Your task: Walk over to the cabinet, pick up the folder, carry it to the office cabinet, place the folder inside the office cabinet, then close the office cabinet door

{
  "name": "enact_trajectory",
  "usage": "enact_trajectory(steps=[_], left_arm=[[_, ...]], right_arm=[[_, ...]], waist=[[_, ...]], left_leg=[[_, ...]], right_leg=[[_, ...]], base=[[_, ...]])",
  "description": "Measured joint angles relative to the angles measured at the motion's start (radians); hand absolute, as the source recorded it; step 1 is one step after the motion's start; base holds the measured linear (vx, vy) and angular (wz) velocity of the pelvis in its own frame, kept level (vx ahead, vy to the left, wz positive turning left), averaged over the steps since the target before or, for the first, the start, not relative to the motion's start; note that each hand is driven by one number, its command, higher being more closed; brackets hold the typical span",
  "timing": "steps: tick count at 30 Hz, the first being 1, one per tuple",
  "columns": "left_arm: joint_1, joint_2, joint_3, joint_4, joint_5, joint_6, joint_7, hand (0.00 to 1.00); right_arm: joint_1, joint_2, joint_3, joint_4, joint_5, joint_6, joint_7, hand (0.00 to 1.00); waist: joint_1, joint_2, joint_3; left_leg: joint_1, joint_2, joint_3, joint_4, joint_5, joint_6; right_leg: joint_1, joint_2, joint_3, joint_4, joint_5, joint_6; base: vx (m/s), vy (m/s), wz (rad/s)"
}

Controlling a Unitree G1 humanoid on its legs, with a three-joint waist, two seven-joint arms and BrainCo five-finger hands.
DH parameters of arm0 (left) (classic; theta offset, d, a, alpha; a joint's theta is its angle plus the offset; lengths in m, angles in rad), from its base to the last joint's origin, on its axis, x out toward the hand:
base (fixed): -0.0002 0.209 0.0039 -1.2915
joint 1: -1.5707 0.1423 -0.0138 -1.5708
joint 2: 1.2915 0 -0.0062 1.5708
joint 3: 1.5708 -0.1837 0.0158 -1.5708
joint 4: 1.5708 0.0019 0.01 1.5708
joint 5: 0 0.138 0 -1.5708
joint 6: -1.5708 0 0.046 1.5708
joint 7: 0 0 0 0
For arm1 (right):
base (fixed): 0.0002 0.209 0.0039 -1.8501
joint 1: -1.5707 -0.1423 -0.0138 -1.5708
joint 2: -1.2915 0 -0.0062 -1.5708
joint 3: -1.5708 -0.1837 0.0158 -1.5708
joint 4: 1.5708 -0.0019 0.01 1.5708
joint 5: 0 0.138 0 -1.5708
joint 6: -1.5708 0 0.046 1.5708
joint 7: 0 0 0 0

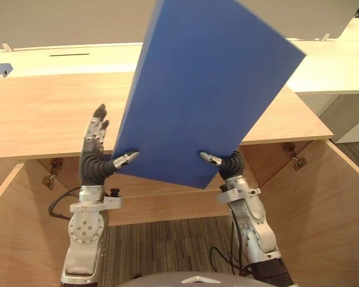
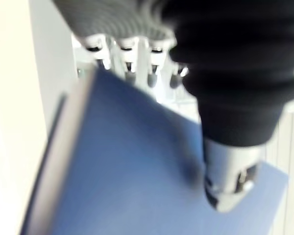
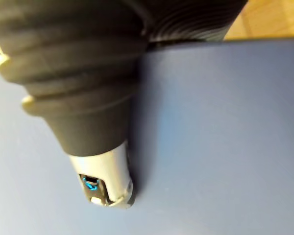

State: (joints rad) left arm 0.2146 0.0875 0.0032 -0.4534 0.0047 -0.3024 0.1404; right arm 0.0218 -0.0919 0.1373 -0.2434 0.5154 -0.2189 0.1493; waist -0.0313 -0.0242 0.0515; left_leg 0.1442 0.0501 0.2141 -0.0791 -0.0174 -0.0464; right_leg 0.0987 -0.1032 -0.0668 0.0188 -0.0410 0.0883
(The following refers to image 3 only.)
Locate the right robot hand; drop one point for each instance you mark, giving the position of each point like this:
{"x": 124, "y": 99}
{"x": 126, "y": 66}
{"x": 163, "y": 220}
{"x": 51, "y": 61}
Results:
{"x": 83, "y": 73}

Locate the blue folder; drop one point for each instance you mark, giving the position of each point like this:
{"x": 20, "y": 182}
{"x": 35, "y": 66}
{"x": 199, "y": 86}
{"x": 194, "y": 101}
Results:
{"x": 210, "y": 137}

